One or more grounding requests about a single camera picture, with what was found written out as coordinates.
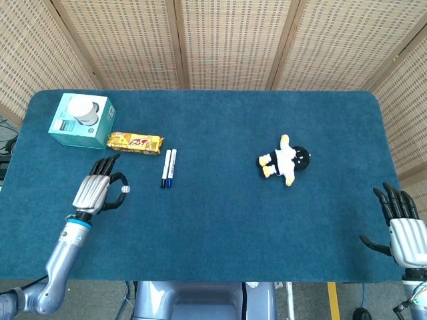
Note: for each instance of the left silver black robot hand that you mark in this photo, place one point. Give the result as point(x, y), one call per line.
point(90, 192)

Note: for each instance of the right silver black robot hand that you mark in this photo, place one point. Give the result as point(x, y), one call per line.
point(407, 237)

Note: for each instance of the white die with dark pips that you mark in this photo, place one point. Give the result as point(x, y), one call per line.
point(125, 189)

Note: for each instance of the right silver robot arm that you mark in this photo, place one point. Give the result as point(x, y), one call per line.
point(414, 293)

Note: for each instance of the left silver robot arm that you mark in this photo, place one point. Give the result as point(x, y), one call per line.
point(50, 266)

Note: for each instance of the yellow snack packet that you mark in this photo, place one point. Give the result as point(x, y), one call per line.
point(135, 143)

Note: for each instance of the teal product box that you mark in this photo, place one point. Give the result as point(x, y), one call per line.
point(83, 120)

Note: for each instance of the white marker black cap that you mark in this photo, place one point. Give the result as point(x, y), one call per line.
point(165, 167)

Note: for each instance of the white marker blue cap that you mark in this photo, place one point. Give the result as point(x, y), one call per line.
point(171, 167)

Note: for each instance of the black caster wheel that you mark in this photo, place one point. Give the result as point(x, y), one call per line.
point(363, 314)

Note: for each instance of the blue felt table mat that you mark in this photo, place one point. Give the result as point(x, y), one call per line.
point(213, 200)

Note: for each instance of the black white plush penguin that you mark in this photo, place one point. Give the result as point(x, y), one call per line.
point(284, 159)

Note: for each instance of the silver blue robot torso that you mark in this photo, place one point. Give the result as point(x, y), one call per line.
point(203, 300)

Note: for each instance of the woven bamboo folding screen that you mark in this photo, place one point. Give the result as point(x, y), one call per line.
point(213, 43)

